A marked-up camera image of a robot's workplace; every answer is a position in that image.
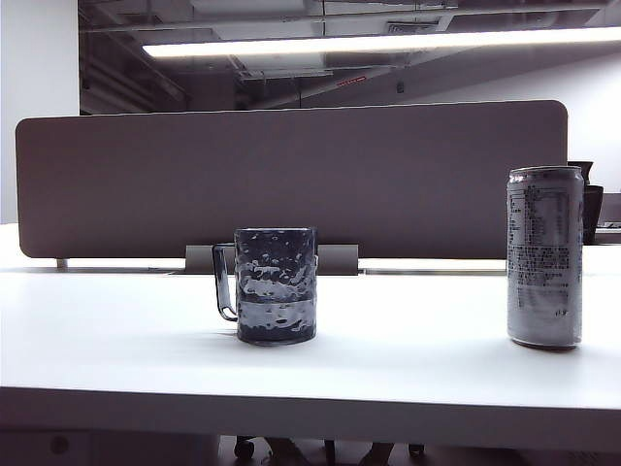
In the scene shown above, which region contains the long ceiling light strip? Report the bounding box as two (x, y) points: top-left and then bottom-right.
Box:
(142, 26), (621, 60)

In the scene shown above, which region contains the grey cable slot flap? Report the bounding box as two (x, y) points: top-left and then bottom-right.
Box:
(185, 244), (360, 276)

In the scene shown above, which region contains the black jug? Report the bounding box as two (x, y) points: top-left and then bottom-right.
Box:
(567, 159), (595, 187)

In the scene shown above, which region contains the black cup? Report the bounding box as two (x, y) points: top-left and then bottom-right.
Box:
(581, 183), (605, 246)

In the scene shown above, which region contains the black office chair base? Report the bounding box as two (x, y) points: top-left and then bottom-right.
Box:
(233, 435), (337, 466)
(357, 440), (424, 466)

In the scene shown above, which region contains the silver printed metal can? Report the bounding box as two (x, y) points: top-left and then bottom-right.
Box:
(506, 165), (584, 350)

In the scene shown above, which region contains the textured glass mug with handle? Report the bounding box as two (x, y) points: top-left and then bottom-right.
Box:
(211, 225), (320, 347)

